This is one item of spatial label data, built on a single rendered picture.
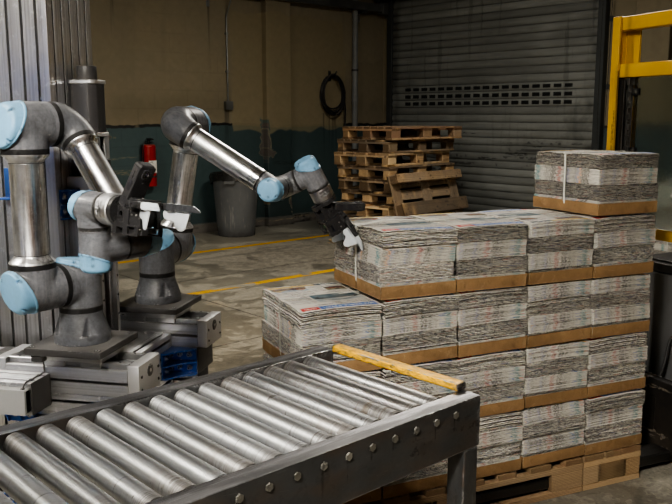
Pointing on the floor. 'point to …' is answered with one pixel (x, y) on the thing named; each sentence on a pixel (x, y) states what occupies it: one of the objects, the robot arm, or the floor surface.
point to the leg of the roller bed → (462, 477)
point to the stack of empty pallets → (424, 135)
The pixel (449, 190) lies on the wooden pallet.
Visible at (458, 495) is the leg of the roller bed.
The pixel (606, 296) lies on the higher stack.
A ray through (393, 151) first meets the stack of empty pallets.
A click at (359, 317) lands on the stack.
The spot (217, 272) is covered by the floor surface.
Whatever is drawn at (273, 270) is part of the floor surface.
